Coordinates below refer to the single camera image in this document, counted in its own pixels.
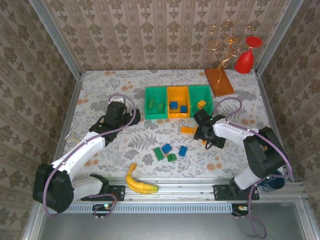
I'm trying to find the yellow long lego brick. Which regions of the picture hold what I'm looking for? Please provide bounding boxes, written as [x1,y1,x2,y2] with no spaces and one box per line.
[180,126,198,136]

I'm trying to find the green plastic bin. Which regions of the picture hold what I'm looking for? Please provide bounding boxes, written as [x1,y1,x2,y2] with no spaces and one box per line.
[188,84,214,118]
[144,86,168,120]

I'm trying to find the orange plastic bin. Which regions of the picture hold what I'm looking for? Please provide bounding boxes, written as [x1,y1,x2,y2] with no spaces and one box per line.
[166,85,192,120]

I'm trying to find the floral patterned tablecloth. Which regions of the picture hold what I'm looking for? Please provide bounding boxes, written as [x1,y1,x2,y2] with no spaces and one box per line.
[53,69,288,180]

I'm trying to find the yellow banana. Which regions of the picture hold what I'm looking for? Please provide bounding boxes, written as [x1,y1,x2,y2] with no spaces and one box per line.
[125,162,160,195]

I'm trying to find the small controller board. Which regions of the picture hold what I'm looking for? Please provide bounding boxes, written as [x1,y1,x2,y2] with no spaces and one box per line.
[231,203,251,220]
[92,202,114,221]

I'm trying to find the dark blue mug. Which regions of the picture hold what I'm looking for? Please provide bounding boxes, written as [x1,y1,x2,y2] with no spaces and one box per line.
[257,169,287,193]

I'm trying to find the red plastic goblet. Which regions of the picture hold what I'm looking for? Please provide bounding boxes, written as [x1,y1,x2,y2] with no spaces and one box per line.
[234,35,264,75]

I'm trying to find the purple cable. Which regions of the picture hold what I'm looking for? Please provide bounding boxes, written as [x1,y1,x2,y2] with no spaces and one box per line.
[44,93,139,218]
[211,97,293,238]

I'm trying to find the aluminium frame side rail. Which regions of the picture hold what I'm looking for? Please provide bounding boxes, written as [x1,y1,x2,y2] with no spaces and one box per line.
[254,72,296,182]
[51,74,85,181]

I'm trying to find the gold wire stand wooden base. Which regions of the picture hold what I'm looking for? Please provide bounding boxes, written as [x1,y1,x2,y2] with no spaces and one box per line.
[204,19,255,98]

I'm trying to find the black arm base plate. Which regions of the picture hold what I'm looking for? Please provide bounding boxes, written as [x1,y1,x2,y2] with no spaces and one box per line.
[81,184,126,202]
[212,184,260,202]

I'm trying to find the aluminium mounting rail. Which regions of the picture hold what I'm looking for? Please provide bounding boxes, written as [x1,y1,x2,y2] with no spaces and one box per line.
[37,177,310,202]

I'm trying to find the white slotted cable duct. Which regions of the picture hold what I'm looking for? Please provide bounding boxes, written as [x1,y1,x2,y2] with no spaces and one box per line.
[71,201,235,214]

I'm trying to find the aluminium frame post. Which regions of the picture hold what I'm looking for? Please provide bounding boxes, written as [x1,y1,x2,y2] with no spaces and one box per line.
[254,0,308,76]
[28,0,83,80]

